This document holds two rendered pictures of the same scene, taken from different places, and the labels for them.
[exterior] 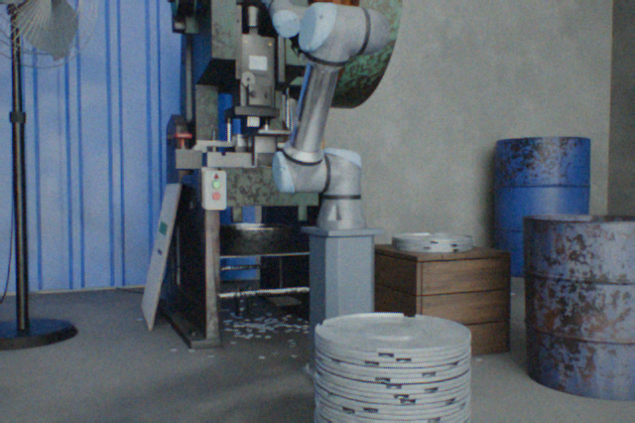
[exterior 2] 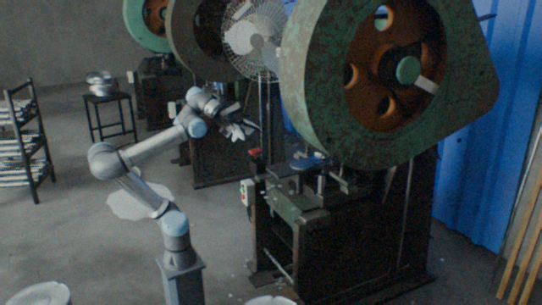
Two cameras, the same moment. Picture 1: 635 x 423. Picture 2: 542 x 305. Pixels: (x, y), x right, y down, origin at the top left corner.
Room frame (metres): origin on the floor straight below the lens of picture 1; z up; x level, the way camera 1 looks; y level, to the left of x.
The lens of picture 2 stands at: (2.14, -1.67, 1.64)
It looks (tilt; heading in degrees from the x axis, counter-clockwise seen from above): 23 degrees down; 87
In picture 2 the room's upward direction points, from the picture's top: 1 degrees counter-clockwise
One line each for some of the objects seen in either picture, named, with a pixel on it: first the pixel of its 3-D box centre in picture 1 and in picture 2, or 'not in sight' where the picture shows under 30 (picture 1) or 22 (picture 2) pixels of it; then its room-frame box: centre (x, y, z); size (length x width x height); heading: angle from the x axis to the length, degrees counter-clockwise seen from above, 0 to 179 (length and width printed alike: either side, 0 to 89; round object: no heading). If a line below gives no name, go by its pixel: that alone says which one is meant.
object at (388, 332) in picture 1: (391, 331); (35, 303); (1.14, -0.14, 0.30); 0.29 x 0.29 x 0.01
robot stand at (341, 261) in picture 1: (341, 302); (185, 298); (1.81, -0.07, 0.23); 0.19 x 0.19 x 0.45; 27
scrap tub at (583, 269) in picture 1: (595, 298); not in sight; (1.80, -0.82, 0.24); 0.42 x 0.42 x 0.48
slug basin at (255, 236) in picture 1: (252, 237); not in sight; (2.53, 0.27, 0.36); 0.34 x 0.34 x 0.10
